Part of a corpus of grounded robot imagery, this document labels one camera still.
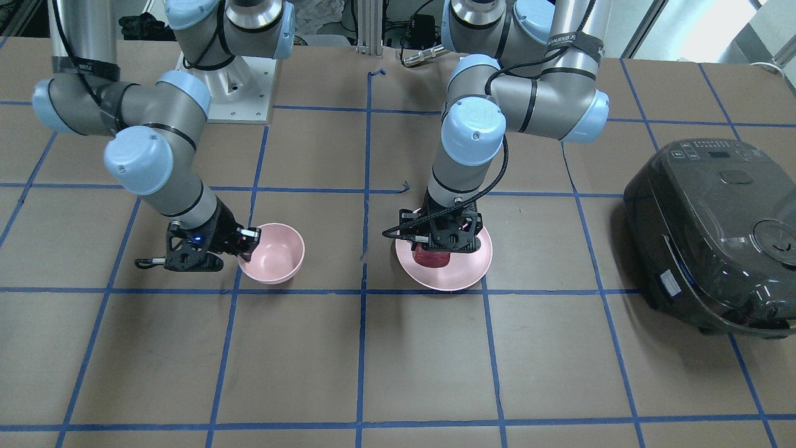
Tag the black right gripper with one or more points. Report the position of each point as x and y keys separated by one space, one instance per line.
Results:
x=222 y=228

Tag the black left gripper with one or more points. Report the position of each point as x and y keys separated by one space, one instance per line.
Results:
x=476 y=224

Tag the pink bowl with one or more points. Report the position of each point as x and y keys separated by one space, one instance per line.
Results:
x=277 y=257

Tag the red apple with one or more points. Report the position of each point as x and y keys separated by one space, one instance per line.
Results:
x=430 y=259

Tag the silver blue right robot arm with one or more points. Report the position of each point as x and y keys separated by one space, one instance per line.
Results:
x=154 y=130

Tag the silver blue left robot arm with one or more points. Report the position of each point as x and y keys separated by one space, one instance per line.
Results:
x=528 y=67

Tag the pink plate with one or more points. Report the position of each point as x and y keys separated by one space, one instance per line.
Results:
x=462 y=271

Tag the dark grey rice cooker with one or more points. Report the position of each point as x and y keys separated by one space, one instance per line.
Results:
x=713 y=222

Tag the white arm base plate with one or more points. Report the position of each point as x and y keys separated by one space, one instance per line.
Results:
x=242 y=93

